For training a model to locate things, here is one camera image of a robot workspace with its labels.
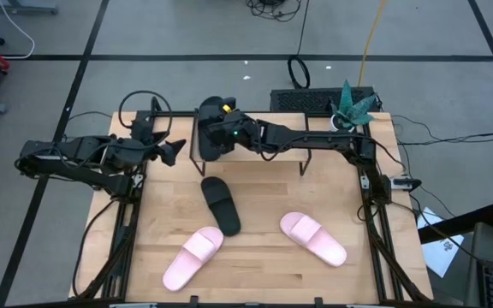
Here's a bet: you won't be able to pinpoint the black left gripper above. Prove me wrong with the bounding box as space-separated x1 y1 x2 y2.
116 131 187 170

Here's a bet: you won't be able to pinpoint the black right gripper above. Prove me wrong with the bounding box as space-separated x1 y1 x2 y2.
205 113 267 151

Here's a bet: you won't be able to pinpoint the black slide sandal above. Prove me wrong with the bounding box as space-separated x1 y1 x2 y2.
200 175 242 238
198 96 238 163

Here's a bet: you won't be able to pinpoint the pink slide sandal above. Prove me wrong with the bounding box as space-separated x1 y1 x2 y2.
279 211 348 268
162 226 225 293

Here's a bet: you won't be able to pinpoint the wooden shoe rack table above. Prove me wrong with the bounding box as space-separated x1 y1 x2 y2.
188 108 314 177

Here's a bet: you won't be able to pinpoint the black ventilated equipment case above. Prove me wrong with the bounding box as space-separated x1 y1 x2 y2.
270 86 376 115

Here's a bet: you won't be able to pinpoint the white plant pot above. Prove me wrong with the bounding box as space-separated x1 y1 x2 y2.
330 114 353 133

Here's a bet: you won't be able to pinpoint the green snake plant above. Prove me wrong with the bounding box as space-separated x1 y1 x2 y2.
330 80 379 129

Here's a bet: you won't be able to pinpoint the grey stand base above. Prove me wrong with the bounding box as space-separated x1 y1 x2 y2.
0 0 59 15

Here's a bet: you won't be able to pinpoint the white paper sheet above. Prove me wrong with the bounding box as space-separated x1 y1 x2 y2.
416 207 466 279

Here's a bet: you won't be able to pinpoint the black bar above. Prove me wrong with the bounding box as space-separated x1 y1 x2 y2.
417 204 493 245

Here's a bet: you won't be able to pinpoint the black looped cable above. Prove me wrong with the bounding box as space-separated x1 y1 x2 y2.
119 90 174 145

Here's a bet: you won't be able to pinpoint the black coiled cable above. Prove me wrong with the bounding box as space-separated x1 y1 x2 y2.
287 0 312 90

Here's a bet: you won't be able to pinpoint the tangled black cables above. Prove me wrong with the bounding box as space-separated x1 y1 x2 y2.
245 0 303 23

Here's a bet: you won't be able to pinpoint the black aluminium table frame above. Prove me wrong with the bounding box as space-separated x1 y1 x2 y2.
68 96 434 305

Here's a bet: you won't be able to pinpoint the white cable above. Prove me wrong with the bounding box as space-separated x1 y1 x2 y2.
0 0 37 60

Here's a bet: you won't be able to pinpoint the yellow cable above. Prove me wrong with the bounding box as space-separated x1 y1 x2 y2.
356 0 389 88

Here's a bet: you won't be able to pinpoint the small black camera device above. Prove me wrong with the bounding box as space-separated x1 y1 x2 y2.
390 176 423 192

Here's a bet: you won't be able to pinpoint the thin black cables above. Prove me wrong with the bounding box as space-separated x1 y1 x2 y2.
394 115 493 146

